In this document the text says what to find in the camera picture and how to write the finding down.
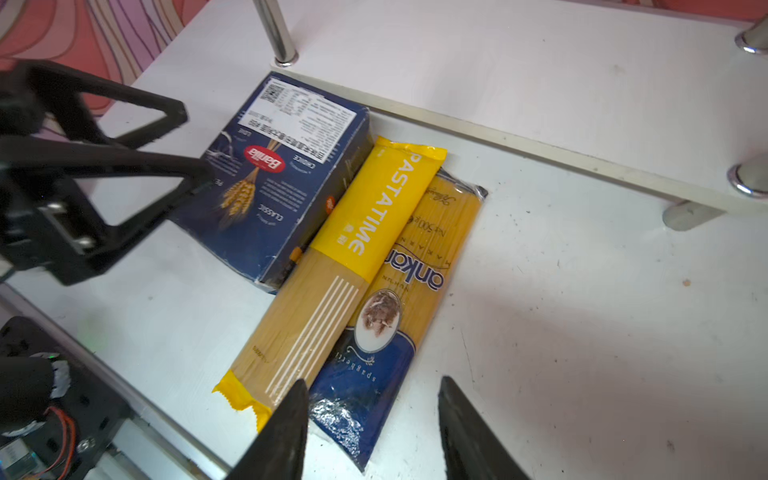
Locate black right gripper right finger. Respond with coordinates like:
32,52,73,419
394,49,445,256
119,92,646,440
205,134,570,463
438,376,529,480

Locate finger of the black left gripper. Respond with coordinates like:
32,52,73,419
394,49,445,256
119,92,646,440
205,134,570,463
1,136,213,285
1,60,188,149

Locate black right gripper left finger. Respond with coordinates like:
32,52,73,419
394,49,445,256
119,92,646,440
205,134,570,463
226,379,309,480

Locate clear blue spaghetti pack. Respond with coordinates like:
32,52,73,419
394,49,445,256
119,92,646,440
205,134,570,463
309,170,488,471

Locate dark blue Barilla pasta box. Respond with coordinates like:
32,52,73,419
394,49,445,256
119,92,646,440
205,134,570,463
172,73,373,293

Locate yellow Pastatime spaghetti pack left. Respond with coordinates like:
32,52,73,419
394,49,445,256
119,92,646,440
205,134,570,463
215,137,448,430

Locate white two-tier shelf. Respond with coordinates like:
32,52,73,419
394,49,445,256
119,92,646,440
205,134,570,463
251,1,767,230

